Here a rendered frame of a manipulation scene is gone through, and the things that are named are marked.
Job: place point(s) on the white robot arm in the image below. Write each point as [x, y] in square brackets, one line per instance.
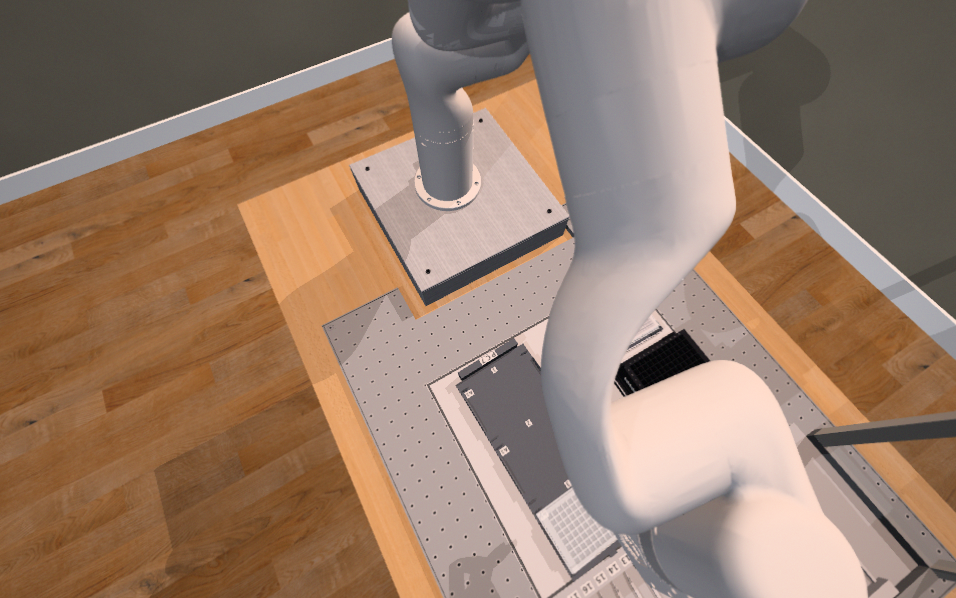
[631, 95]

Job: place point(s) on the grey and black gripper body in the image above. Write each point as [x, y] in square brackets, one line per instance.
[631, 547]

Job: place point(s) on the black deep-well block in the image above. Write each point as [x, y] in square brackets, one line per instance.
[627, 373]

